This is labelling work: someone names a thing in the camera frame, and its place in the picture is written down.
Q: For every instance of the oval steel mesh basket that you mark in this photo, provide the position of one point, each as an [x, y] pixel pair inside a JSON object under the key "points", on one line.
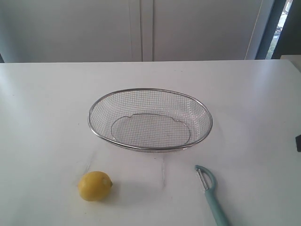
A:
{"points": [[150, 120]]}

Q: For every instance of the teal handled peeler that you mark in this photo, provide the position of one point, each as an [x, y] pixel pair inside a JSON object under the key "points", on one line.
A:
{"points": [[209, 191]]}

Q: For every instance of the yellow lemon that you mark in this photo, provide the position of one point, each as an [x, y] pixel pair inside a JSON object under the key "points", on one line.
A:
{"points": [[94, 186]]}

